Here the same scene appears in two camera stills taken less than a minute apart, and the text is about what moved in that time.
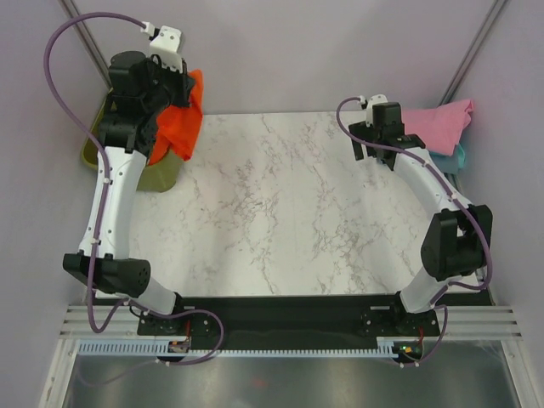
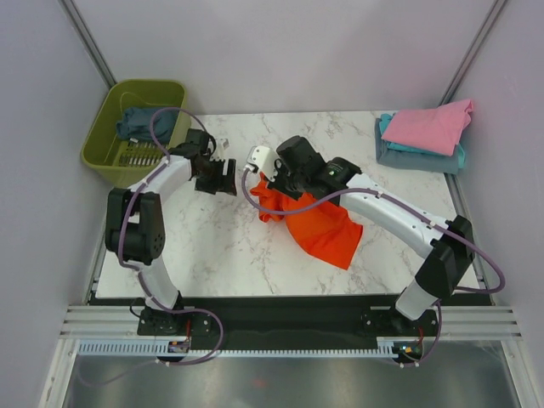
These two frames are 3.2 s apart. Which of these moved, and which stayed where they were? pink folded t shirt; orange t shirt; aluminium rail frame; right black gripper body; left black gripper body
Moved: right black gripper body; orange t shirt; left black gripper body
Stayed: aluminium rail frame; pink folded t shirt
